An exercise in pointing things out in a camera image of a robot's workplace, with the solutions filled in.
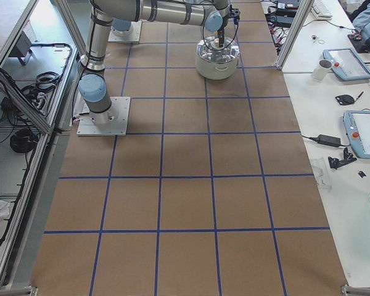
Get black cable coil upper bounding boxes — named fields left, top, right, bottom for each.
left=35, top=72, right=62, bottom=90

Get aluminium frame rail left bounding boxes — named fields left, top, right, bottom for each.
left=0, top=0, right=81, bottom=287

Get white cup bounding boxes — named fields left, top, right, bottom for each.
left=311, top=59, right=332, bottom=81

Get light grey cooking pot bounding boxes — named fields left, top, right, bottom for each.
left=195, top=35, right=240, bottom=80

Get upper teach pendant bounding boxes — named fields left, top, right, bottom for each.
left=323, top=48, right=370, bottom=81

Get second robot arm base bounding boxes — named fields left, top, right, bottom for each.
left=111, top=18, right=133, bottom=36

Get black bracket part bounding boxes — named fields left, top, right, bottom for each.
left=327, top=147, right=358, bottom=170

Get teach pendant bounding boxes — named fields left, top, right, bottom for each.
left=343, top=110, right=370, bottom=159
left=323, top=48, right=370, bottom=81

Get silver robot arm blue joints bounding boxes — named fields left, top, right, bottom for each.
left=78, top=0, right=232, bottom=126

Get small black clip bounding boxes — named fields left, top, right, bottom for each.
left=358, top=171, right=366, bottom=178

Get black power adapter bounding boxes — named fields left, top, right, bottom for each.
left=317, top=134, right=342, bottom=147

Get grey box device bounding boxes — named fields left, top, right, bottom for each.
left=9, top=31, right=33, bottom=65

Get black laptop charger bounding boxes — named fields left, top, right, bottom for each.
left=272, top=15, right=294, bottom=28

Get aluminium frame post right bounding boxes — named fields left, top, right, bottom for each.
left=275, top=0, right=314, bottom=70

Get clear plastic piece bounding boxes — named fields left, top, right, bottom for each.
left=310, top=158, right=332, bottom=192

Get coiled black cable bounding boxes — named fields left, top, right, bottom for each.
left=9, top=128, right=39, bottom=154

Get lower teach pendant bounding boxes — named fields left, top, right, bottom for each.
left=343, top=110, right=370, bottom=159

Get white keyboard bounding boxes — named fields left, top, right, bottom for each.
left=311, top=0, right=332, bottom=20

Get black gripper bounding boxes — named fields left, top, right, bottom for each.
left=217, top=5, right=241, bottom=48

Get white rear mounting plate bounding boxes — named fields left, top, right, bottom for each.
left=109, top=18, right=142, bottom=43

